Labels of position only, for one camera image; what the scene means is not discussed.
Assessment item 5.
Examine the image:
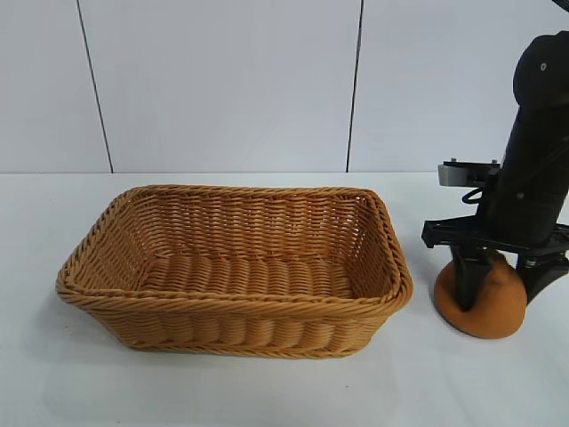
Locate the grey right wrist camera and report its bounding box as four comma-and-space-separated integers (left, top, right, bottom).
437, 157, 504, 186

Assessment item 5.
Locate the woven wicker basket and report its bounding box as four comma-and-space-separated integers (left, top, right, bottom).
55, 184, 414, 360

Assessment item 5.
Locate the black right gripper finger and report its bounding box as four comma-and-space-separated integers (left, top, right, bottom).
517, 254, 569, 308
453, 246, 493, 312

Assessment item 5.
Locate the orange-brown bread bun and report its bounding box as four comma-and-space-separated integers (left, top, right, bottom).
433, 253, 528, 339

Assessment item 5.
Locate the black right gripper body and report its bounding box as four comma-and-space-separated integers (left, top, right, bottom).
421, 106, 569, 268

